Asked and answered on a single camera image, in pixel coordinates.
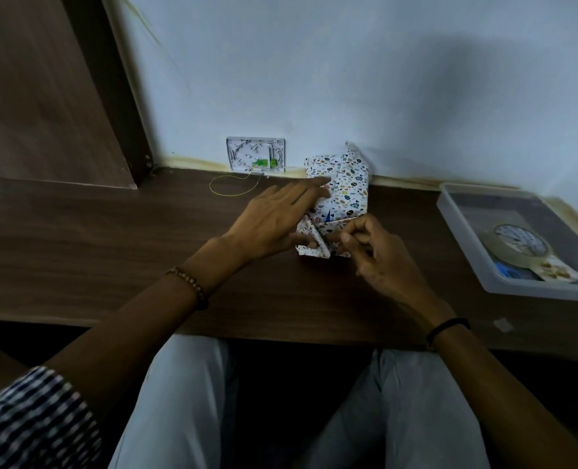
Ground white trousers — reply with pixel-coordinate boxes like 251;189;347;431
108;334;493;469

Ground brown wooden panel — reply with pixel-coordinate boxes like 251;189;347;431
0;0;138;190

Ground clear plastic tray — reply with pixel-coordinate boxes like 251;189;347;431
436;182;578;304

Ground clear tape roll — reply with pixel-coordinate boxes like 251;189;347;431
481;223;554;268

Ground thin yellow wire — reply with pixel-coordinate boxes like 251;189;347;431
209;171;266;196

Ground blue scissors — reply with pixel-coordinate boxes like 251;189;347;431
493;261;535;282

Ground white wall socket plate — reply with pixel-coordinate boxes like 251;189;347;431
226;137;287;174

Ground black wristband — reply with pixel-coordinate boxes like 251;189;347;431
426;317;472;348

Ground patterned paper box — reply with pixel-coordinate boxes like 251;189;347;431
295;141;372;259

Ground person's right hand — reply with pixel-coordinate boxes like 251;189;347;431
326;214;457;335

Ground checked shirt sleeve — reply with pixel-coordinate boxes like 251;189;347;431
0;366;102;469

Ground brown beaded bracelet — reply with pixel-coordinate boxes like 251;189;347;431
166;267;210;311

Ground patterned paper piece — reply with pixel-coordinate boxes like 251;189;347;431
533;256;578;283

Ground person's right forearm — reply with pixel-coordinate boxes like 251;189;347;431
428;307;578;469

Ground person's left hand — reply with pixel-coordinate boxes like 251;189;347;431
222;176;332;265

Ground person's left forearm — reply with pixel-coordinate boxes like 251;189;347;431
45;236;250;421

